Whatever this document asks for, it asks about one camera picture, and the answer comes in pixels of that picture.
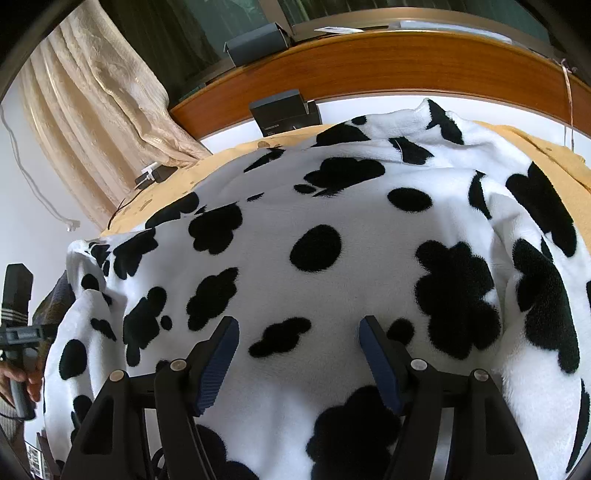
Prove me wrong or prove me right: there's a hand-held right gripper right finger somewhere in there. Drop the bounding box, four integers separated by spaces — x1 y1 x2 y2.
358 315 539 480

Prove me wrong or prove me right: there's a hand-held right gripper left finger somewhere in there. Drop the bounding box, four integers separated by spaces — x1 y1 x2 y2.
65 316 241 480

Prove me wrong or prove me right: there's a cow print fleece garment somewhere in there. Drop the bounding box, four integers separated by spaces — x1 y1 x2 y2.
44 98 591 480

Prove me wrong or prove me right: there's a person's left hand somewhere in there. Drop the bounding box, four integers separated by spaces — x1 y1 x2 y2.
0 359 44 403

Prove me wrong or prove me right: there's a dark striped cloth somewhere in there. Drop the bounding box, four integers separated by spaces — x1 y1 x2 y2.
30 272 77 352

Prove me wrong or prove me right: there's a black power adapter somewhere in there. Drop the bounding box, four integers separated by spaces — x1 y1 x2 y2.
135 161 178 190

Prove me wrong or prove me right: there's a yellow paw print blanket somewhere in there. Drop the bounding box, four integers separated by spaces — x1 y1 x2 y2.
99 119 591 241

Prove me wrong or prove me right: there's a beige curtain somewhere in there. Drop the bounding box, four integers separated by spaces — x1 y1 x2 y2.
18 0 213 232

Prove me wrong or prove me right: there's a dark grey box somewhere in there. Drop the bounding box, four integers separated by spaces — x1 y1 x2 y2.
249 91 321 136
225 23 291 65

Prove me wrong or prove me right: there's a wooden headboard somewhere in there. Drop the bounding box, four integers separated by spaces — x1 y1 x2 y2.
168 34 591 139

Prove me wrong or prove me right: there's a white wall cable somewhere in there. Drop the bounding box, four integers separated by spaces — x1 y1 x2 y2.
0 104 81 232

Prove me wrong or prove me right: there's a thin black cable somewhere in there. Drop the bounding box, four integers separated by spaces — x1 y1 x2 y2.
107 185 145 230

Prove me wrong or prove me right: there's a window with grey frame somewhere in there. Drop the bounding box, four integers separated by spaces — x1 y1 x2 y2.
99 0 573 100

